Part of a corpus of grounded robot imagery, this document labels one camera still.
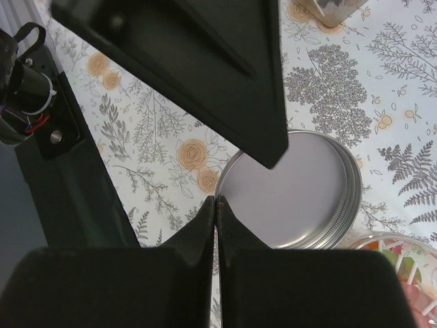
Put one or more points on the floral table mat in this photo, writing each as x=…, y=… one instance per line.
x=369, y=82

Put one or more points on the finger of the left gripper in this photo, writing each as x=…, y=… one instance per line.
x=220, y=61

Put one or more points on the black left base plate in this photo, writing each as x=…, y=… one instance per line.
x=75, y=199

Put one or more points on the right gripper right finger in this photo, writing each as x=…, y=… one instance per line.
x=265, y=287

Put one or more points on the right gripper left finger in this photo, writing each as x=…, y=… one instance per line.
x=165, y=286

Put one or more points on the clear compartment candy box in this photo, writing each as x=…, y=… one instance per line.
x=331, y=12

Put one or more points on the round metal jar lid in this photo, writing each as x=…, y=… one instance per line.
x=309, y=200

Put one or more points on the clear glass jar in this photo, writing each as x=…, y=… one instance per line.
x=415, y=265

